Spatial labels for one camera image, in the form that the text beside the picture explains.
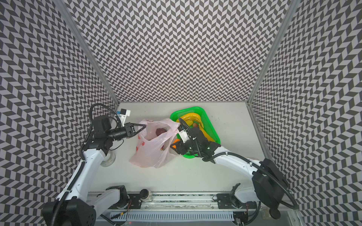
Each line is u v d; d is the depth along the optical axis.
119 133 0.63
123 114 0.68
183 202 0.74
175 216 0.69
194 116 0.99
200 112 1.02
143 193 0.67
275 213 0.62
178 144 0.68
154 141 0.66
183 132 0.70
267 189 0.40
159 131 0.94
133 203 0.72
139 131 0.68
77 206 0.37
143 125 0.72
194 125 1.02
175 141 0.72
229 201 0.65
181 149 0.68
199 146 0.60
